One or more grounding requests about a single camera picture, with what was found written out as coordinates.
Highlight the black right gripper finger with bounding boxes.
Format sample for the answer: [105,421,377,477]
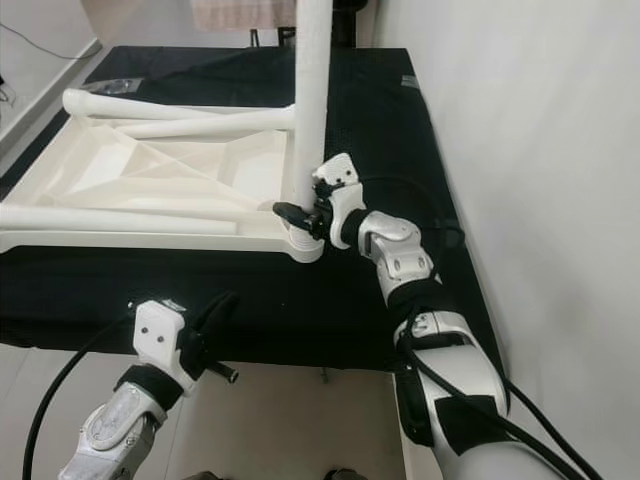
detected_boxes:
[272,200,313,233]

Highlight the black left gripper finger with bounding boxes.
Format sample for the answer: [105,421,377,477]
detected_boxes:
[190,291,241,343]

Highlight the white plastic table top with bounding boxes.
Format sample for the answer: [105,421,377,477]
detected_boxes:
[0,88,326,263]

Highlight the black tablecloth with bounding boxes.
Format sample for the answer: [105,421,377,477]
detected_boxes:
[0,45,506,376]

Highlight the black stool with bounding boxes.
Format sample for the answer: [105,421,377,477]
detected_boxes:
[250,0,361,49]

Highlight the beige striped table cloth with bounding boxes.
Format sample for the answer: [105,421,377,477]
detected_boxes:
[192,0,296,31]

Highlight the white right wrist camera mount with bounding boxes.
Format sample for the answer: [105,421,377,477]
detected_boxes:
[312,152,366,249]

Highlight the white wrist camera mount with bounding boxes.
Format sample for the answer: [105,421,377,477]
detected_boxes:
[132,298,191,386]
[312,152,366,249]

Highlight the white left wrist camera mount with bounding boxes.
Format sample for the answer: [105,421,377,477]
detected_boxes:
[132,298,191,386]

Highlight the black wall cable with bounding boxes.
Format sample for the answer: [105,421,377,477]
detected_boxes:
[0,22,101,61]

